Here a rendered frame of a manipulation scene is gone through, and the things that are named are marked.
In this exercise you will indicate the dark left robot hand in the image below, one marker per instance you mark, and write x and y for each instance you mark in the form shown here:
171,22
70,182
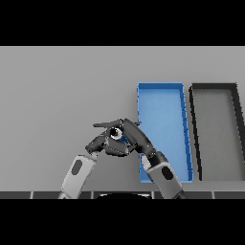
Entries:
95,145

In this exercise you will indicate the dark right robot hand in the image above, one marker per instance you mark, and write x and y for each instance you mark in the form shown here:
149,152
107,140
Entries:
140,138

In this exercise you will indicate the blue pipe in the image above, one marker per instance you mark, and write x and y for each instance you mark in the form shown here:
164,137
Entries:
116,134

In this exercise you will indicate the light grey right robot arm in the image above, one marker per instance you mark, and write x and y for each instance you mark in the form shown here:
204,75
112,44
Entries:
166,178

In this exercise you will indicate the blue bin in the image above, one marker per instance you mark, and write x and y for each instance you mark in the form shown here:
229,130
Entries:
162,121

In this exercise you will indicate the dark grey bin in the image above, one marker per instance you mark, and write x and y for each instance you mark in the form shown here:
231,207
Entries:
217,134

